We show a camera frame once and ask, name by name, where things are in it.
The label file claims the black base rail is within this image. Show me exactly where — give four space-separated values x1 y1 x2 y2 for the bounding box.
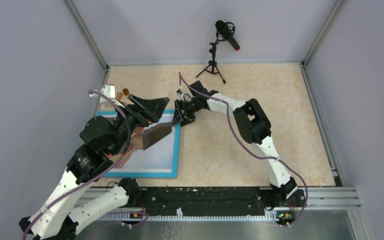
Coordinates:
135 187 305 217

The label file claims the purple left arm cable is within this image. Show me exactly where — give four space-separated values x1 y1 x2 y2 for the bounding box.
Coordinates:
21 89 128 240

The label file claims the wooden picture frame blue edge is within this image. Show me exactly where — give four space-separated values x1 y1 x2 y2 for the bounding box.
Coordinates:
104 123 181 179

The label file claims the black microphone on tripod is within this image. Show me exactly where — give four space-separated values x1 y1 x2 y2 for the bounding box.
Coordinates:
195 20 241 84

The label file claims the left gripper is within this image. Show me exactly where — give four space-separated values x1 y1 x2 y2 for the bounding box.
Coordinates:
110 93 171 155

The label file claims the hot air balloon photo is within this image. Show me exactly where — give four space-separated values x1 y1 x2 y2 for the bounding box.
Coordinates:
110 110 179 178

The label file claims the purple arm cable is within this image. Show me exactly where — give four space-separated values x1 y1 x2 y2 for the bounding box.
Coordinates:
178 71 309 228
21 89 128 240

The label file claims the small brown cylinder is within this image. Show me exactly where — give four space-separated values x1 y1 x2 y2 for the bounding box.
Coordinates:
122 88 130 96

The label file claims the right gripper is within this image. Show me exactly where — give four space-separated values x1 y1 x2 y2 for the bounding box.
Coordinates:
171 98 202 128

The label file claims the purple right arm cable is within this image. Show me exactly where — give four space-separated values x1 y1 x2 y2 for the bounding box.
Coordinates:
178 71 309 228

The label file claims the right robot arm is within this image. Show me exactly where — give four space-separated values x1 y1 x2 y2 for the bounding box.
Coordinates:
171 80 298 206

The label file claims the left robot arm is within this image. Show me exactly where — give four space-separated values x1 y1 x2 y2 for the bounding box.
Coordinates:
19 94 170 240

